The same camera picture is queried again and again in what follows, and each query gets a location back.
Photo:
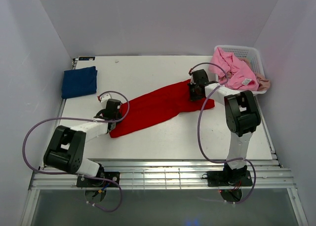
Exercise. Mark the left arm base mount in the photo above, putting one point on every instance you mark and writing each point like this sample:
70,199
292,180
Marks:
96,190

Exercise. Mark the red t-shirt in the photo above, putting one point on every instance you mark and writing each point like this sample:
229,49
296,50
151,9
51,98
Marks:
156,107

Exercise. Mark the aluminium table frame rail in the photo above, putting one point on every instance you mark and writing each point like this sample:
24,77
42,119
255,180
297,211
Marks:
144,175

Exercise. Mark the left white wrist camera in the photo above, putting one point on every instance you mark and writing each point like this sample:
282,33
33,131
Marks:
104,98

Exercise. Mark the small blue label sticker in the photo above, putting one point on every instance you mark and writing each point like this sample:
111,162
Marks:
86,58

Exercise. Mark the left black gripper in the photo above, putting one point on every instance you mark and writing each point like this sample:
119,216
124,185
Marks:
115,115

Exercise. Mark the pink t-shirt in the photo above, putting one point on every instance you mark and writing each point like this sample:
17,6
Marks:
240,75

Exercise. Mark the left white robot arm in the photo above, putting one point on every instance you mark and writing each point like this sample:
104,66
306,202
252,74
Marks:
66,147

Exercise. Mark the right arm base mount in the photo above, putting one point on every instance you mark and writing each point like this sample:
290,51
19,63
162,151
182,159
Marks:
229,188

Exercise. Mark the folded blue t-shirt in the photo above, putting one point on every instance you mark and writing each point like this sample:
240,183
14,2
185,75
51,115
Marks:
79,82

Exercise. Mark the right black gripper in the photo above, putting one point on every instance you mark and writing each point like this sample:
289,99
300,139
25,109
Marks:
194,92

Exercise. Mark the beige garment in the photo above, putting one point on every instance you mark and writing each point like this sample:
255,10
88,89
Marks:
264,84

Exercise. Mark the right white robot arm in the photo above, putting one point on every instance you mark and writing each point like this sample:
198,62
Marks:
242,118

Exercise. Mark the white plastic laundry basket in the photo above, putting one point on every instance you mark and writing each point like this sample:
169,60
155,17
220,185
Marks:
249,53

